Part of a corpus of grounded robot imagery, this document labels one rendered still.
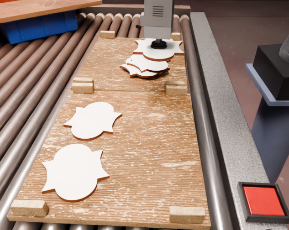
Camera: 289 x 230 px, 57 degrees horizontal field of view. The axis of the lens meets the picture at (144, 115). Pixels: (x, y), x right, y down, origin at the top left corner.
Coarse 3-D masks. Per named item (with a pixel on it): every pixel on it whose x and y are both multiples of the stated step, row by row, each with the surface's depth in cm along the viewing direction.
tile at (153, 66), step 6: (132, 60) 88; (138, 60) 88; (144, 60) 88; (168, 60) 88; (138, 66) 85; (144, 66) 85; (150, 66) 85; (156, 66) 85; (162, 66) 85; (156, 72) 83
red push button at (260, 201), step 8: (248, 192) 50; (256, 192) 50; (264, 192) 50; (272, 192) 50; (248, 200) 49; (256, 200) 49; (264, 200) 49; (272, 200) 49; (248, 208) 48; (256, 208) 48; (264, 208) 48; (272, 208) 48; (280, 208) 48
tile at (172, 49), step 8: (136, 40) 72; (144, 40) 72; (152, 40) 72; (168, 40) 72; (144, 48) 67; (152, 48) 67; (168, 48) 67; (176, 48) 67; (144, 56) 65; (152, 56) 64; (160, 56) 64; (168, 56) 64
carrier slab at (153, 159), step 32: (96, 96) 75; (128, 96) 75; (160, 96) 75; (64, 128) 64; (128, 128) 64; (160, 128) 64; (192, 128) 64; (128, 160) 56; (160, 160) 56; (192, 160) 56; (32, 192) 50; (96, 192) 50; (128, 192) 50; (160, 192) 50; (192, 192) 50; (96, 224) 46; (128, 224) 45; (160, 224) 45; (192, 224) 45
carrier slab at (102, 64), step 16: (96, 48) 102; (112, 48) 102; (128, 48) 102; (96, 64) 91; (112, 64) 91; (176, 64) 91; (96, 80) 83; (112, 80) 83; (128, 80) 83; (144, 80) 83; (160, 80) 83; (176, 80) 83
